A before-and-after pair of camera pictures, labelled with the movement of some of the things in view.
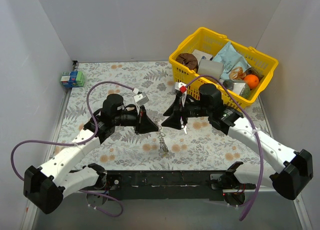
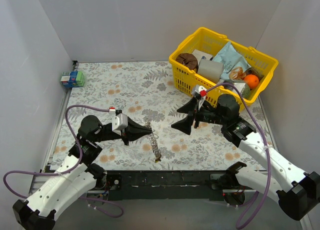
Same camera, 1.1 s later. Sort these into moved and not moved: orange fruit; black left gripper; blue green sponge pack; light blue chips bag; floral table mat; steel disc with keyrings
Moved: steel disc with keyrings; black left gripper
Not moved: blue green sponge pack; floral table mat; orange fruit; light blue chips bag
